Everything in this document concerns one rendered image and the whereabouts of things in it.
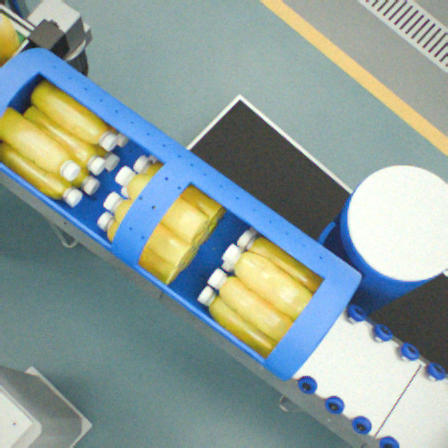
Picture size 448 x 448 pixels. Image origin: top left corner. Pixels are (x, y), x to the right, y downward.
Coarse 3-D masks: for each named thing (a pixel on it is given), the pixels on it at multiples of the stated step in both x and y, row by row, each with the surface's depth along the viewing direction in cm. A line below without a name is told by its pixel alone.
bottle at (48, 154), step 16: (16, 112) 164; (0, 128) 162; (16, 128) 162; (32, 128) 163; (16, 144) 162; (32, 144) 161; (48, 144) 161; (32, 160) 163; (48, 160) 161; (64, 160) 162
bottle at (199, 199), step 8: (144, 168) 162; (152, 168) 162; (160, 168) 161; (152, 176) 161; (192, 184) 161; (184, 192) 160; (192, 192) 160; (200, 192) 160; (192, 200) 159; (200, 200) 159; (208, 200) 160; (200, 208) 159; (208, 208) 159; (216, 208) 159; (208, 216) 159; (216, 216) 164; (208, 224) 160
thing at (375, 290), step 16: (368, 176) 177; (352, 192) 177; (336, 224) 222; (320, 240) 213; (336, 240) 249; (352, 256) 175; (368, 272) 173; (368, 288) 185; (384, 288) 180; (400, 288) 177; (352, 304) 208; (368, 304) 203; (384, 304) 209
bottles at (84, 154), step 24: (48, 120) 168; (0, 144) 167; (72, 144) 166; (96, 144) 174; (120, 144) 171; (24, 168) 166; (96, 168) 167; (48, 192) 167; (72, 192) 167; (144, 264) 163; (168, 264) 162; (216, 312) 161; (240, 336) 160; (264, 336) 159
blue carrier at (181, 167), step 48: (0, 96) 155; (96, 96) 159; (144, 144) 155; (96, 192) 178; (144, 192) 151; (240, 192) 158; (96, 240) 161; (144, 240) 152; (288, 240) 152; (192, 288) 171; (336, 288) 149; (288, 336) 147
